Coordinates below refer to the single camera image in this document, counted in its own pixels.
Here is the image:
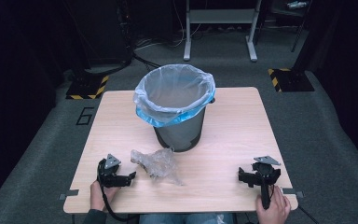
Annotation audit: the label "grey tape strip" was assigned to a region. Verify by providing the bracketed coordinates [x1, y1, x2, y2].
[281, 187, 305, 200]
[58, 189, 80, 201]

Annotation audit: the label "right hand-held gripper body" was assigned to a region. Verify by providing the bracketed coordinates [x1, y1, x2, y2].
[250, 155, 282, 210]

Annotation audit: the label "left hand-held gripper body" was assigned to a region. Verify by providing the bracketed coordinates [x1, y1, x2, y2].
[97, 153, 129, 189]

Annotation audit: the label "person's legs in jeans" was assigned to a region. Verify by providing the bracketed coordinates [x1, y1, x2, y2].
[138, 212, 235, 224]

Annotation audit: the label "white metal table frame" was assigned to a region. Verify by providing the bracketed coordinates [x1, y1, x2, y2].
[183, 0, 263, 63]

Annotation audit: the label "person's right hand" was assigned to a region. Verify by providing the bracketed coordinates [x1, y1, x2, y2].
[255, 185, 292, 224]

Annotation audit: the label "black stand post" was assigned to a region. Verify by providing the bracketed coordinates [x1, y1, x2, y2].
[290, 0, 316, 73]
[115, 0, 136, 68]

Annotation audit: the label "person's left hand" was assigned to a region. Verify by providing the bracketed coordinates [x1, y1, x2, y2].
[89, 180, 120, 212]

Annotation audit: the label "bundle of floor cables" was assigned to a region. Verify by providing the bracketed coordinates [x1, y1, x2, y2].
[133, 26, 206, 70]

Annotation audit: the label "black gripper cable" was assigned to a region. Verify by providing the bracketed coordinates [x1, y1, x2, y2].
[297, 204, 321, 224]
[96, 167, 139, 223]

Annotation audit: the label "clear plastic wrap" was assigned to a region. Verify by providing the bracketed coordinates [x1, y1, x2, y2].
[130, 147, 185, 187]

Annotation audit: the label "grey trash bin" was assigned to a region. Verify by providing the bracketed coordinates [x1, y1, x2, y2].
[152, 96, 216, 153]

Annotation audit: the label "black yellow-striped base plate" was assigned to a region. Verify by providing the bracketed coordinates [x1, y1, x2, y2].
[267, 67, 315, 93]
[65, 74, 110, 101]

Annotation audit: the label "translucent blue bin liner bag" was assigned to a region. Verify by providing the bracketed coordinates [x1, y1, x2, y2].
[132, 63, 217, 129]

